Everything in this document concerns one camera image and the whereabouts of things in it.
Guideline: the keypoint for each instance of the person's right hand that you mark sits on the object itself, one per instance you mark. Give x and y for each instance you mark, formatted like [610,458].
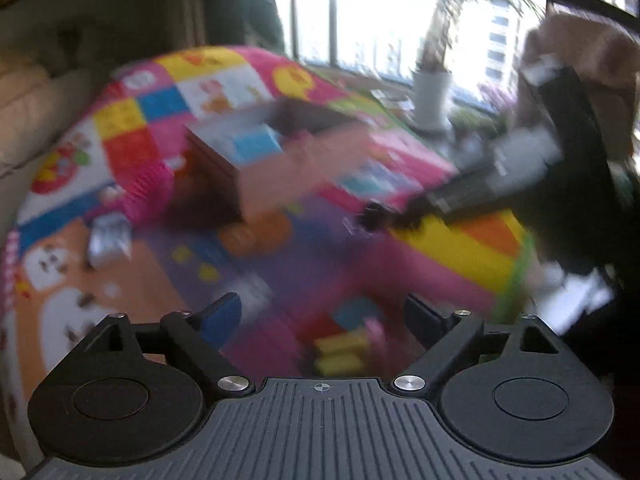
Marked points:
[605,55]

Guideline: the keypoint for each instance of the green hanging garment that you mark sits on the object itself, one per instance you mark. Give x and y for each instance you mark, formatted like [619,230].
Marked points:
[260,10]

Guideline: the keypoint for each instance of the yellow block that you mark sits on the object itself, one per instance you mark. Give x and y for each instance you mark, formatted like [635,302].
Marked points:
[340,355]

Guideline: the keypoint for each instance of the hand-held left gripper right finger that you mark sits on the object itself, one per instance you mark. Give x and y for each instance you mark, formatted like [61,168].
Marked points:
[422,327]

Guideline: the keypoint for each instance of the potted plant white pot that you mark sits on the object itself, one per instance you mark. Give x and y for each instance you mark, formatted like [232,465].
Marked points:
[431,95]

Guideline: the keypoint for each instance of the colourful patchwork play mat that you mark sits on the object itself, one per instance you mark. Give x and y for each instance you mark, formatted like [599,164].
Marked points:
[440,265]

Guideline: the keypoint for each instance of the pink plastic toy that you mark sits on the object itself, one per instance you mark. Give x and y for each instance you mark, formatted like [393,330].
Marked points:
[375,335]

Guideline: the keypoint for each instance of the beige sofa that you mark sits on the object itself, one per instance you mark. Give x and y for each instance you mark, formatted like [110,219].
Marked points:
[30,110]

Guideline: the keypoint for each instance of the black window railing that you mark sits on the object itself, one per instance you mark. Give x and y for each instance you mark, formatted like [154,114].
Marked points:
[331,25]

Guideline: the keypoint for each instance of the brown wooden box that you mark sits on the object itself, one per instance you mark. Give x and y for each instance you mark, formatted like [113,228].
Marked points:
[280,185]

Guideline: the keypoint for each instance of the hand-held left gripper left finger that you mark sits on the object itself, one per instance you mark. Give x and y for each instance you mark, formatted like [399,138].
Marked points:
[225,317]

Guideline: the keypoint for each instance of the brown curtain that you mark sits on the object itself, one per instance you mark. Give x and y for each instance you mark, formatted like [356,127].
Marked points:
[200,0]

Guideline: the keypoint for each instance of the blue packet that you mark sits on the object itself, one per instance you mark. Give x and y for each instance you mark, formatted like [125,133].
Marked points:
[257,142]

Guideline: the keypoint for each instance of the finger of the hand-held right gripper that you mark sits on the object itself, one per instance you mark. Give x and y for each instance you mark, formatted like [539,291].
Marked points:
[395,217]

